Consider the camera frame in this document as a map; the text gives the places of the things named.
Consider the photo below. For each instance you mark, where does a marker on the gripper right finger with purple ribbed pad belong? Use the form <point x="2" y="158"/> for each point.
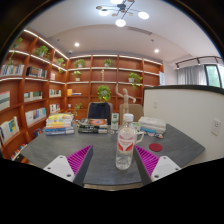
<point x="152" y="167"/>

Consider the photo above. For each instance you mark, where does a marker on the sputnik ceiling lamp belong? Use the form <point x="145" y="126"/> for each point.
<point x="119" y="9"/>

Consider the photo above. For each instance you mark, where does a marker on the beige chair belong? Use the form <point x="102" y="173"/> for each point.
<point x="135" y="109"/>

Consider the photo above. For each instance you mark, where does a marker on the clear plastic water bottle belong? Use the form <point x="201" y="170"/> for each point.
<point x="125" y="142"/>

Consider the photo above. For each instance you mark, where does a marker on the wooden artist mannequin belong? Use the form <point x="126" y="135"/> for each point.
<point x="126" y="98"/>

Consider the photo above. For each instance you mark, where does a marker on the white window curtain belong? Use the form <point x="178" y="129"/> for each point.
<point x="193" y="75"/>

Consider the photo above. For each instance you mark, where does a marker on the small colourful object on table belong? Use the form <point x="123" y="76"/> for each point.
<point x="160" y="136"/>

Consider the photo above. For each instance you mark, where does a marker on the potted green plant centre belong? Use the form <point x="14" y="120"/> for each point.
<point x="104" y="93"/>

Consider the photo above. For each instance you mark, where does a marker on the red round coaster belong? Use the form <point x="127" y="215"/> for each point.
<point x="155" y="147"/>

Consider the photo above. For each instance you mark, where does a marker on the wooden bookshelf wall unit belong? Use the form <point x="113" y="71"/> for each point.
<point x="36" y="79"/>

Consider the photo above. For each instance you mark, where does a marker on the dark book stack centre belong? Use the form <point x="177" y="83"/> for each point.
<point x="92" y="126"/>

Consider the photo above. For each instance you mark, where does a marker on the white wall socket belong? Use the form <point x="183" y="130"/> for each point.
<point x="216" y="127"/>

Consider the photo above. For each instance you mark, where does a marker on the dark office chair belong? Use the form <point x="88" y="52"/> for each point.
<point x="100" y="110"/>

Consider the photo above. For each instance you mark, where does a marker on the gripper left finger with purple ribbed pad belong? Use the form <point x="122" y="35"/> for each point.
<point x="73" y="167"/>

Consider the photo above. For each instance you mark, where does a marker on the colourful book stack left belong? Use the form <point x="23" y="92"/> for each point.
<point x="59" y="124"/>

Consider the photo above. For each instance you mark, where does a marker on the green white carton box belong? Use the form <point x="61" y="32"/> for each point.
<point x="114" y="121"/>

